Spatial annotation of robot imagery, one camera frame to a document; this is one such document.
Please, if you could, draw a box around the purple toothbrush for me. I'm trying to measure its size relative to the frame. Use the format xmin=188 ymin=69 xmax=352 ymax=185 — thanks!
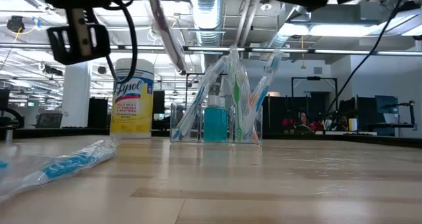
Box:
xmin=143 ymin=0 xmax=189 ymax=74

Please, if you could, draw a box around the blue toothbrush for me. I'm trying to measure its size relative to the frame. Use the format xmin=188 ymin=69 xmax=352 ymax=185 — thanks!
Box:
xmin=171 ymin=54 xmax=230 ymax=142
xmin=242 ymin=49 xmax=286 ymax=142
xmin=0 ymin=136 xmax=118 ymax=202

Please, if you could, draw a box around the orange toothbrush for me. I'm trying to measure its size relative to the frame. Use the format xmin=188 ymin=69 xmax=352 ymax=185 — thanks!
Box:
xmin=242 ymin=64 xmax=261 ymax=142

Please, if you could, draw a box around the green toothbrush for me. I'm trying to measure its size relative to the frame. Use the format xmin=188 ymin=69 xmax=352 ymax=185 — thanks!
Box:
xmin=227 ymin=45 xmax=245 ymax=142

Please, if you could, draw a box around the blue mouthwash bottle white cap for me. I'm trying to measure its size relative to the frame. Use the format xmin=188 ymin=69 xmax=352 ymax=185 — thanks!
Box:
xmin=203 ymin=95 xmax=229 ymax=142

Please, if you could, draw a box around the bright ceiling light panel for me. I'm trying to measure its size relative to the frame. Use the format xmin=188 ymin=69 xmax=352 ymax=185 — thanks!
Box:
xmin=278 ymin=11 xmax=422 ymax=37

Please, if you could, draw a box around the black ceiling device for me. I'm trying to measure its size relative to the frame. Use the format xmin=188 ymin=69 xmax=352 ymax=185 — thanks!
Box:
xmin=6 ymin=15 xmax=26 ymax=33

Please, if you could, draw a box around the white pillar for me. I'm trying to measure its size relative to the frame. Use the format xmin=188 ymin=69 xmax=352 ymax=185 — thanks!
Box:
xmin=61 ymin=61 xmax=92 ymax=128

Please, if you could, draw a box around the long ceiling light strip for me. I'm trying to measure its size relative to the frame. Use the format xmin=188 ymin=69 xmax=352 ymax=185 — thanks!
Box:
xmin=0 ymin=43 xmax=422 ymax=56

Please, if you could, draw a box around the yellow Lysol wipes canister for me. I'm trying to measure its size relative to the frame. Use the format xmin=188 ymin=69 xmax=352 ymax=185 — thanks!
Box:
xmin=110 ymin=57 xmax=155 ymax=139

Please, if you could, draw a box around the black cabinet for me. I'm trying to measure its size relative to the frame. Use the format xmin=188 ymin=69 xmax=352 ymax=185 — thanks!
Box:
xmin=87 ymin=97 xmax=109 ymax=129

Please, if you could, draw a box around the person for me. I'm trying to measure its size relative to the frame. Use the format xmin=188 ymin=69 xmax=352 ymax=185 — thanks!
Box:
xmin=282 ymin=111 xmax=318 ymax=133
xmin=336 ymin=115 xmax=350 ymax=132

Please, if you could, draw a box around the dark computer monitor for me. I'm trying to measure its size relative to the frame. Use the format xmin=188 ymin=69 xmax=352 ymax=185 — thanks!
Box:
xmin=338 ymin=96 xmax=377 ymax=134

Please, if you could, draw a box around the black panel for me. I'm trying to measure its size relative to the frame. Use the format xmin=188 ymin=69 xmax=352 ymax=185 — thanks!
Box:
xmin=152 ymin=90 xmax=166 ymax=123

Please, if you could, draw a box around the blue-grey monitor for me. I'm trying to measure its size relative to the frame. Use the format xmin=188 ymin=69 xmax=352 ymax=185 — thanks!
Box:
xmin=375 ymin=94 xmax=400 ymax=136

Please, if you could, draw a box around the clear acrylic organizer box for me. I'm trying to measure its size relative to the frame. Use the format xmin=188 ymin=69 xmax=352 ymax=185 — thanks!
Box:
xmin=169 ymin=102 xmax=264 ymax=145

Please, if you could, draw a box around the silver smooth ceiling duct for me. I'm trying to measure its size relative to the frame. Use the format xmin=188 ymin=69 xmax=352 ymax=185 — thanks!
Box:
xmin=266 ymin=5 xmax=313 ymax=49

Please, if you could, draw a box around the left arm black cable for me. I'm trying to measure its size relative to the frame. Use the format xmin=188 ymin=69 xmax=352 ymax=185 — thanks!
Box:
xmin=104 ymin=0 xmax=138 ymax=84

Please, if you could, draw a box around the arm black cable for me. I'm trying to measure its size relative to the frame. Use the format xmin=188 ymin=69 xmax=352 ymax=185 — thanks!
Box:
xmin=104 ymin=0 xmax=138 ymax=84
xmin=326 ymin=0 xmax=411 ymax=113

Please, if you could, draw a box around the yellow hanging cord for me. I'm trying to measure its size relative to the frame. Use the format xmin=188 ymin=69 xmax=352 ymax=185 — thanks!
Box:
xmin=299 ymin=35 xmax=307 ymax=70

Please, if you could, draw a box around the black metal frame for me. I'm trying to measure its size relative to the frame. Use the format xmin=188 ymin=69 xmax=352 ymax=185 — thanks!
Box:
xmin=291 ymin=75 xmax=339 ymax=132

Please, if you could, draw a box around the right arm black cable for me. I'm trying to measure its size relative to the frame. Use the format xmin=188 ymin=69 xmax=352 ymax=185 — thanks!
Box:
xmin=326 ymin=0 xmax=411 ymax=113

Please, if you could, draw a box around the silver ribbed ceiling duct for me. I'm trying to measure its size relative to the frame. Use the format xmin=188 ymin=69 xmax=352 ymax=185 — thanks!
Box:
xmin=189 ymin=0 xmax=228 ymax=47

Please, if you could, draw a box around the black aluminium rig frame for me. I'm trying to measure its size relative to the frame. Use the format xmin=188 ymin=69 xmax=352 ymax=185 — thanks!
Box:
xmin=0 ymin=127 xmax=422 ymax=149

